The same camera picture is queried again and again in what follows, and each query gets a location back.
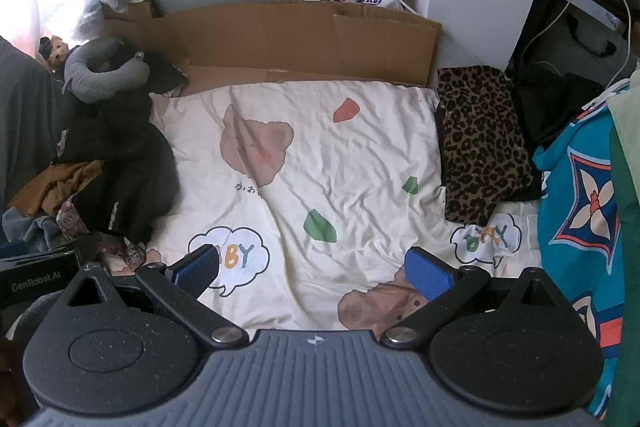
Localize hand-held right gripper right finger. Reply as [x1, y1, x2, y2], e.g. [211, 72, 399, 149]
[382, 246, 571, 348]

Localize black shorts with bear-print panels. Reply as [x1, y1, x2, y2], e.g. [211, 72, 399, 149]
[54, 127, 181, 271]

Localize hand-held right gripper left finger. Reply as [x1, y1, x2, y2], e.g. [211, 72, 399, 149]
[66, 244, 249, 348]

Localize brown garment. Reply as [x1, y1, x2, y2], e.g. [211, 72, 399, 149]
[9, 158, 104, 219]

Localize blue patterned cloth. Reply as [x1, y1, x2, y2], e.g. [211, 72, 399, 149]
[531, 108, 632, 419]

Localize black cloth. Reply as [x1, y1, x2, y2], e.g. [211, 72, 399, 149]
[509, 66, 609, 148]

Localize pale green cloth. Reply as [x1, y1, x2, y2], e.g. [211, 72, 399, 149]
[606, 87, 640, 135]

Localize leopard print cloth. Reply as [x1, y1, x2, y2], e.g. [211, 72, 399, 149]
[434, 65, 544, 226]

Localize grey neck pillow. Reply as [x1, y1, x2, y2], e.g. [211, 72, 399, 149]
[61, 37, 152, 104]

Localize grey bag with black handle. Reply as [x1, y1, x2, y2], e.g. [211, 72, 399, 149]
[519, 13, 637, 84]

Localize person's grey clothing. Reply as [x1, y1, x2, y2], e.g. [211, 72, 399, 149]
[0, 36, 68, 210]

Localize black garment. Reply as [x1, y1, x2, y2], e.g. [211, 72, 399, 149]
[50, 52, 191, 168]

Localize white plastic bag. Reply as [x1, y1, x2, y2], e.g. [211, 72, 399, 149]
[29, 0, 107, 44]

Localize dark green cloth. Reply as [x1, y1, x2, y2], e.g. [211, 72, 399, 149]
[609, 127, 640, 427]

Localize small teddy bear toy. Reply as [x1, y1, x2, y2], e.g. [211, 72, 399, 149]
[39, 35, 72, 71]

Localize flattened cardboard sheet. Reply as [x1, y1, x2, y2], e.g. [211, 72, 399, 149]
[102, 0, 444, 90]

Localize cream bear-print blanket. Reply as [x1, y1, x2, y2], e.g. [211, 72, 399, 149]
[146, 82, 547, 333]

